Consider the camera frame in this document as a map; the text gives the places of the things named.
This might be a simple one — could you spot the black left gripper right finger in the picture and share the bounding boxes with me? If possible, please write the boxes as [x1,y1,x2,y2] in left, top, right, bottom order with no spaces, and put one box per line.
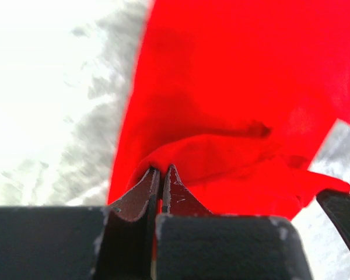
[156,166,312,279]

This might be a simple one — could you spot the bright red t shirt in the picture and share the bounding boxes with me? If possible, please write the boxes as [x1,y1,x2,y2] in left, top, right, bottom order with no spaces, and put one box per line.
[108,1,350,219]

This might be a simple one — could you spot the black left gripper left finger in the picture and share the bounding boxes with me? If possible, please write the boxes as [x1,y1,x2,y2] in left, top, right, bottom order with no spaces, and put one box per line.
[0,169,160,279]

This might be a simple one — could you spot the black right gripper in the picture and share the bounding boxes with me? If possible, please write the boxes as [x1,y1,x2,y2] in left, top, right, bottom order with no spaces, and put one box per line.
[316,189,350,250]

